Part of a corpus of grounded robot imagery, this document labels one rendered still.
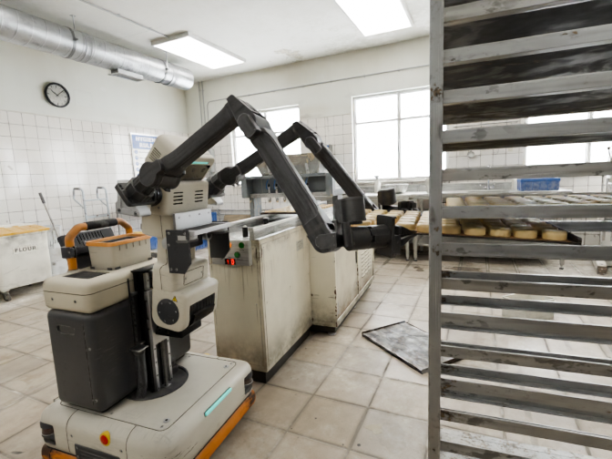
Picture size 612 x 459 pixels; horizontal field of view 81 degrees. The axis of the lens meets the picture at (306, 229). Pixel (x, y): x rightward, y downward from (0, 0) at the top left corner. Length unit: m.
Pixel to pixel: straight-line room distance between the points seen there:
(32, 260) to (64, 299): 3.38
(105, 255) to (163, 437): 0.72
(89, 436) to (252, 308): 0.88
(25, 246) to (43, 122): 1.76
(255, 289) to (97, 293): 0.80
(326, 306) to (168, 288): 1.42
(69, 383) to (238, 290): 0.85
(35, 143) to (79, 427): 4.50
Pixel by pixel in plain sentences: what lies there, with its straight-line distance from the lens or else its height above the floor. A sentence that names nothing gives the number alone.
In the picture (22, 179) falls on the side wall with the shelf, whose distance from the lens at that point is 5.68.
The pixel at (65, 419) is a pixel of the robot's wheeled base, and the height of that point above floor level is 0.27.
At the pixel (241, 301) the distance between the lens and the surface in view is 2.07.
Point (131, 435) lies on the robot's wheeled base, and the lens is 1.60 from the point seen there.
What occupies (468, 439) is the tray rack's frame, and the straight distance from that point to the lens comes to 1.68.
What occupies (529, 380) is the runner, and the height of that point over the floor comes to 0.42.
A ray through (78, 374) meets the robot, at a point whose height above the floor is 0.45.
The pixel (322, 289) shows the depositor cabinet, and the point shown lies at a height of 0.36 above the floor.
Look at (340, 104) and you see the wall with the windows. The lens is 5.95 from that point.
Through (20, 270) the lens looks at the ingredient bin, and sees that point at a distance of 4.96.
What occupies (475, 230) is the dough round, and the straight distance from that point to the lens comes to 0.98.
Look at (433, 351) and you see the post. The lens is 1.01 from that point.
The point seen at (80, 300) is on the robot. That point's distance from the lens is 1.55.
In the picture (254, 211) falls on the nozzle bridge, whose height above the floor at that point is 0.91.
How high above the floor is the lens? 1.15
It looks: 8 degrees down
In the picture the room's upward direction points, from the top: 3 degrees counter-clockwise
